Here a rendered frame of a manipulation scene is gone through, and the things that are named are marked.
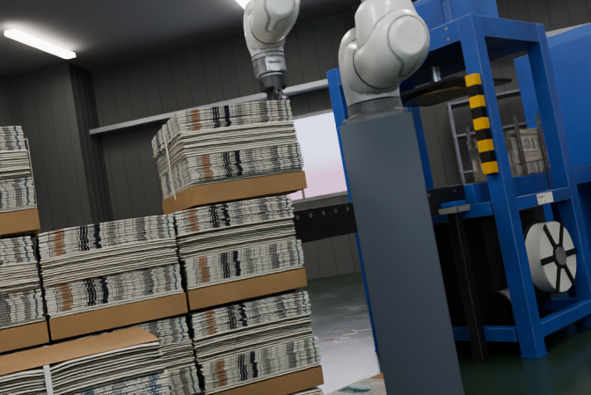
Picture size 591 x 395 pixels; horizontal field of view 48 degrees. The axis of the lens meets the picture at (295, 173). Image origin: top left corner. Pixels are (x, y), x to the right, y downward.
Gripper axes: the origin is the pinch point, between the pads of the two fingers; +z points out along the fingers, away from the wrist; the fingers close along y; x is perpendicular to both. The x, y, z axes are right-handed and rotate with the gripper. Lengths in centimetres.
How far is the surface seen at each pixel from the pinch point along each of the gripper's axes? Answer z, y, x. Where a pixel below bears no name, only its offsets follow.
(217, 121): -6.4, 17.1, -22.3
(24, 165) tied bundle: -1, 19, -65
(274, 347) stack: 47, 18, -18
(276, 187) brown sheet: 11.1, 17.6, -10.7
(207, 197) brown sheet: 10.9, 17.5, -27.9
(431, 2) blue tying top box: -75, -100, 131
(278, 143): 0.6, 17.8, -8.4
